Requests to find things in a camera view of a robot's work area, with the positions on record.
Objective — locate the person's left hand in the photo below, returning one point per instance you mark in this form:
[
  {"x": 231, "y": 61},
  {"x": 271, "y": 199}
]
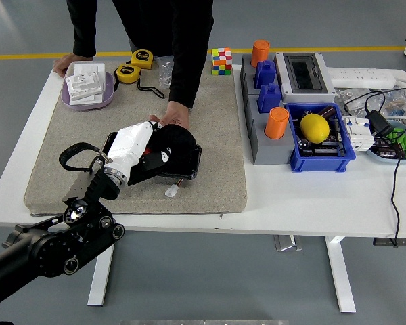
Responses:
[{"x": 176, "y": 113}]

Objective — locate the person's right hand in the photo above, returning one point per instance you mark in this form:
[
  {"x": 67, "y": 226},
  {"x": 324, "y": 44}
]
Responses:
[{"x": 62, "y": 62}]

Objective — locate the glossy black panel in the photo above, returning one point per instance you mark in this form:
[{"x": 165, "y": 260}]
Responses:
[{"x": 194, "y": 162}]

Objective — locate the person's right forearm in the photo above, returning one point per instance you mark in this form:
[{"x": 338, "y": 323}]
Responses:
[{"x": 84, "y": 44}]

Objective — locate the person's left forearm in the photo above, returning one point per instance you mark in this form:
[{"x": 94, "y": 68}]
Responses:
[{"x": 186, "y": 78}]

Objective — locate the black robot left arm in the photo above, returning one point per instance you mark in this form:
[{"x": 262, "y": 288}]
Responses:
[{"x": 54, "y": 243}]

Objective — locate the clear plastic bag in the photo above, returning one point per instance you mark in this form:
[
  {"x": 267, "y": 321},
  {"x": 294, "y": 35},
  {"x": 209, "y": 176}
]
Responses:
[{"x": 163, "y": 72}]

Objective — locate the grey-brown mat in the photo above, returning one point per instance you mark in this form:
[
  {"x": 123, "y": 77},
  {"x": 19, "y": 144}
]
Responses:
[{"x": 206, "y": 152}]

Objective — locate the purple plastic tray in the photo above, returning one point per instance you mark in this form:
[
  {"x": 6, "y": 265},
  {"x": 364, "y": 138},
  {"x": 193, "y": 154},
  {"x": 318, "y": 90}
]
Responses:
[{"x": 88, "y": 107}]

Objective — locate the colourful puzzle cube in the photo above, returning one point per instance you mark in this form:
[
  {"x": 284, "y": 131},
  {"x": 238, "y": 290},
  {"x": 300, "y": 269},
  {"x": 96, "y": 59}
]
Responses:
[{"x": 221, "y": 62}]

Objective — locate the grey holder block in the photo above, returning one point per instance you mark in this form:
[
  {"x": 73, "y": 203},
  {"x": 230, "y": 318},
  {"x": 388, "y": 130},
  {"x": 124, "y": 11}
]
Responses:
[
  {"x": 270, "y": 152},
  {"x": 247, "y": 78}
]

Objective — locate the blue plastic block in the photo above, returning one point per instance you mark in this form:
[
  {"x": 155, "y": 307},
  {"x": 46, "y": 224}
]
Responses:
[
  {"x": 264, "y": 74},
  {"x": 270, "y": 100}
]

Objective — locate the person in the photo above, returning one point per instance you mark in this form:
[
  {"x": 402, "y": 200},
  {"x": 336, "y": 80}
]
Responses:
[{"x": 155, "y": 20}]

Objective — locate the orange cylinder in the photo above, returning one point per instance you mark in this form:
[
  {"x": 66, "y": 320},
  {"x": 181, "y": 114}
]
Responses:
[
  {"x": 276, "y": 123},
  {"x": 260, "y": 52}
]

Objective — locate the small glass light bulb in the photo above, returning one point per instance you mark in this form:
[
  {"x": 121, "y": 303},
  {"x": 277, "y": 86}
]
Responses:
[{"x": 304, "y": 145}]

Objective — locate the yellow lemon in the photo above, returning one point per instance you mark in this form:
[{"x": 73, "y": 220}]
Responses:
[{"x": 314, "y": 128}]

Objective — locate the brown cylindrical capacitor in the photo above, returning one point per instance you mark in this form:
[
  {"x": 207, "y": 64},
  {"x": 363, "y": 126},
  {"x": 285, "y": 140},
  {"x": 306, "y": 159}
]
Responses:
[{"x": 326, "y": 111}]

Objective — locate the blue plastic bin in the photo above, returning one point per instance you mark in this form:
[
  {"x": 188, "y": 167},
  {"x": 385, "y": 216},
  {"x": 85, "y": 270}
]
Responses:
[{"x": 318, "y": 164}]

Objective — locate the black electronic module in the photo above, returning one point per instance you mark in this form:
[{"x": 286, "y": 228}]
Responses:
[{"x": 325, "y": 151}]

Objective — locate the grey electrical distribution box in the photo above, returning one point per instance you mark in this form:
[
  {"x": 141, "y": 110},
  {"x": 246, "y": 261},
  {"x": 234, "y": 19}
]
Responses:
[{"x": 326, "y": 78}]

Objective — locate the clear bag of washers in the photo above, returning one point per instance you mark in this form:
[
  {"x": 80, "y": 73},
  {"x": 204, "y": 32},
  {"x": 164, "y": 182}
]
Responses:
[{"x": 346, "y": 96}]

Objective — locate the white table leg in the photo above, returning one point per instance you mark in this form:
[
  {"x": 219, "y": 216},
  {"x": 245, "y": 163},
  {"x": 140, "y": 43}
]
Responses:
[
  {"x": 341, "y": 277},
  {"x": 99, "y": 271}
]

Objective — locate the white circuit breaker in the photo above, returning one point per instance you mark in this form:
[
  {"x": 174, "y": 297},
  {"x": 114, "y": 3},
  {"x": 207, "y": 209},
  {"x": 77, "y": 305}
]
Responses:
[{"x": 358, "y": 135}]

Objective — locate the white power strip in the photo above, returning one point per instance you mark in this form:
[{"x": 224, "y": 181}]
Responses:
[{"x": 358, "y": 78}]

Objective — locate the dark capacitor pack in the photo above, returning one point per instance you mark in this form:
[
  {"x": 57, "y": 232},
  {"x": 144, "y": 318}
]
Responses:
[{"x": 385, "y": 149}]

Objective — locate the clear bag of blue parts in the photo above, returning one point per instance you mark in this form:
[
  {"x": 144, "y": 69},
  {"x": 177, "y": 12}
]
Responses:
[{"x": 397, "y": 105}]

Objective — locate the green terminal blocks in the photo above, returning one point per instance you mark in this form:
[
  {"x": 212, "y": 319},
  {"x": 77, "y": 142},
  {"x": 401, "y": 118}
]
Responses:
[{"x": 397, "y": 134}]

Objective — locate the black table height controller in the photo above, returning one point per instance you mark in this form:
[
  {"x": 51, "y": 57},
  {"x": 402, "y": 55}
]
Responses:
[{"x": 382, "y": 242}]

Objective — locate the white switch plate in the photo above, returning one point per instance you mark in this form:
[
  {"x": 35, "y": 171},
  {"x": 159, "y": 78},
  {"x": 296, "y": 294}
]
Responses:
[
  {"x": 88, "y": 67},
  {"x": 107, "y": 84}
]

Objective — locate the white wall socket module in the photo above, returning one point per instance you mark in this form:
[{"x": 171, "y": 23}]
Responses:
[{"x": 84, "y": 84}]

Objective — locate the silver metal bracket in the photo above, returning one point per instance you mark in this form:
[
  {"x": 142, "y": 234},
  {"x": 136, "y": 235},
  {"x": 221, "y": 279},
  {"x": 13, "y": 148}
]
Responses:
[{"x": 287, "y": 243}]

